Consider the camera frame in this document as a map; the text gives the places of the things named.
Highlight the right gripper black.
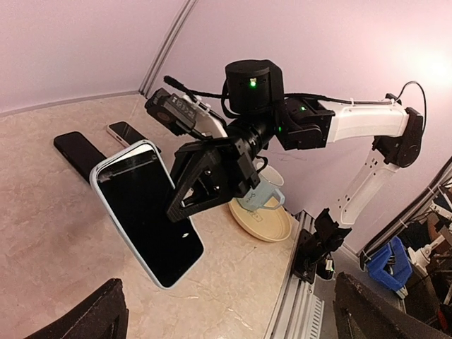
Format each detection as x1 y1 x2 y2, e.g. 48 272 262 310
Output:
166 119 275 222

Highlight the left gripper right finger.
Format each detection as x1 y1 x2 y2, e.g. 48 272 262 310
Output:
333 272 449 338

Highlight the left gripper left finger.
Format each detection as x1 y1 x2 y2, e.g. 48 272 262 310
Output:
28 278 129 338

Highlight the light blue phone case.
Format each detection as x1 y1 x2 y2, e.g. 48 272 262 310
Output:
89 139 206 291

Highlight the black phone case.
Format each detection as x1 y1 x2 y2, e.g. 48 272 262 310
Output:
53 131 107 184

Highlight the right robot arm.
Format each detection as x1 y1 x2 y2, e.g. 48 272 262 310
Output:
166 59 426 282

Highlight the blue plastic part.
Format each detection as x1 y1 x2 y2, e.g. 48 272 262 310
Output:
367 237 412 292

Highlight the light blue mug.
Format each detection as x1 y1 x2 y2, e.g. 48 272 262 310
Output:
237 165 285 211

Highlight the beige plate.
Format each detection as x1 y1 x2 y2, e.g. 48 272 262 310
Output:
228 199 295 242

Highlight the front aluminium rail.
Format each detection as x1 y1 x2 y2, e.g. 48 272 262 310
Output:
264 211 325 339

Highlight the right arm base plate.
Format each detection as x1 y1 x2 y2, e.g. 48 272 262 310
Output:
292 227 352 283

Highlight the right aluminium frame post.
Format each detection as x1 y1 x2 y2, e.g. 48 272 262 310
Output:
138 0 198 97

